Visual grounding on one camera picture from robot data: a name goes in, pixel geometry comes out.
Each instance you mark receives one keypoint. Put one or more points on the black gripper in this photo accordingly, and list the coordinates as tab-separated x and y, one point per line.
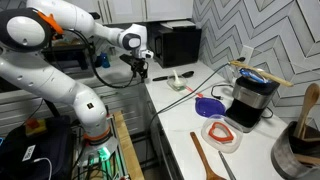
138	63

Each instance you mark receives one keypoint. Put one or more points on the blue white snack packet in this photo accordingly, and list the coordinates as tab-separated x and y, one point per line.
253	76

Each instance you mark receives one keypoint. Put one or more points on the robot base stand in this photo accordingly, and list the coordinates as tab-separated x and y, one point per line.
100	160

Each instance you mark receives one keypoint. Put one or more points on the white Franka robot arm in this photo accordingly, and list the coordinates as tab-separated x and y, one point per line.
40	76

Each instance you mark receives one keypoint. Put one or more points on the red heart shaped mould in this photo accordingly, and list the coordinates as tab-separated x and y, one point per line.
211	132

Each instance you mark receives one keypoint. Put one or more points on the clear plastic lunch box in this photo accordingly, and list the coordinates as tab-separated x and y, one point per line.
220	146

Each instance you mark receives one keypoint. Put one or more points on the white plastic spoon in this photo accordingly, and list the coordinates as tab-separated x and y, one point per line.
176	79

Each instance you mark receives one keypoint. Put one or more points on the blue bottle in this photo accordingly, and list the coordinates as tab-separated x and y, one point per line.
105	61

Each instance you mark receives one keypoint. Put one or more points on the small clear plastic container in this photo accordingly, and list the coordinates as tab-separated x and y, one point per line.
176	86

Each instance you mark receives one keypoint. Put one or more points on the black plastic serving spoon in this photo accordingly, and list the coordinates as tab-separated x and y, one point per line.
186	74

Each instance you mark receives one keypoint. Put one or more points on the black microwave oven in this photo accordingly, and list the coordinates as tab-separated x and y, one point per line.
180	46

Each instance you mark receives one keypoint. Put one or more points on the small red utensil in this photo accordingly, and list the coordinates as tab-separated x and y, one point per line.
196	93

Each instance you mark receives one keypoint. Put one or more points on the white upper cabinets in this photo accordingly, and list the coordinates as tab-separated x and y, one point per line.
150	10

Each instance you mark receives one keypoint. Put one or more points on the white counter cabinet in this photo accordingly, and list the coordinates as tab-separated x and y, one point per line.
163	143

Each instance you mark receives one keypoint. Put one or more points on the wooden board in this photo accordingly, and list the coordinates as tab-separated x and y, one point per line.
128	146

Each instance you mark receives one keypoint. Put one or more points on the black countertop appliance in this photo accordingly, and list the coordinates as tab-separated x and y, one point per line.
66	56

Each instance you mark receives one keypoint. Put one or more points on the brown wooden spoon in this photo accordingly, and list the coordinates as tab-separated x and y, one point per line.
201	153

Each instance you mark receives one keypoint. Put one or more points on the black steel coffee maker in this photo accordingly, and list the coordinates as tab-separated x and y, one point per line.
250	96

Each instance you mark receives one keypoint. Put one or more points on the black bag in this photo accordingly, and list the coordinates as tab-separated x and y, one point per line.
50	146

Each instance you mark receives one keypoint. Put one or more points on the red emergency stop button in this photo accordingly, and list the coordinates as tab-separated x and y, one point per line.
33	125

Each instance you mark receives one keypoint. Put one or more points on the thin metal utensil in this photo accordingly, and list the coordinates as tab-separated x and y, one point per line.
226	166

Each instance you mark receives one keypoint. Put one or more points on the light wooden spatula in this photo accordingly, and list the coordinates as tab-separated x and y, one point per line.
276	80

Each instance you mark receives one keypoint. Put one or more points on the grey metal utensil holder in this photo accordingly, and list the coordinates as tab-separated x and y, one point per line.
283	156

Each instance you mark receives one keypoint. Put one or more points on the pale wooden spoon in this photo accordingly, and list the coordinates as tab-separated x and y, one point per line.
311	96

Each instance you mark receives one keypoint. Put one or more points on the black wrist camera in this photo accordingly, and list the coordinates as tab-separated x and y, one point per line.
126	58

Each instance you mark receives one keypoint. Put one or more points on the white wall outlet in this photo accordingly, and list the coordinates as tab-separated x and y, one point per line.
247	53

